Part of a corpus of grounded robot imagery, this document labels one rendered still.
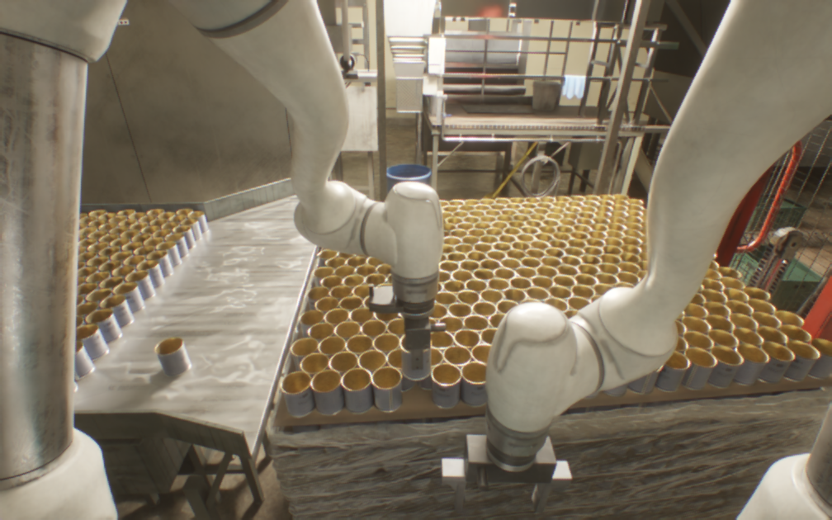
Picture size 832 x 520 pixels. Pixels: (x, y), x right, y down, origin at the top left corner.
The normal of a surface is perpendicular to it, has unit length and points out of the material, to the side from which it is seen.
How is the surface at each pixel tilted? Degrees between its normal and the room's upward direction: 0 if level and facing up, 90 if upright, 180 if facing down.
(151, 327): 0
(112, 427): 90
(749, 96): 107
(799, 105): 117
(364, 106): 90
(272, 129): 90
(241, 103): 90
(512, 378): 82
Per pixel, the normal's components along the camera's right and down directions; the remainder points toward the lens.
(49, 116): 0.93, 0.22
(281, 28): 0.60, 0.75
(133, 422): 0.06, 0.50
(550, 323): 0.04, -0.78
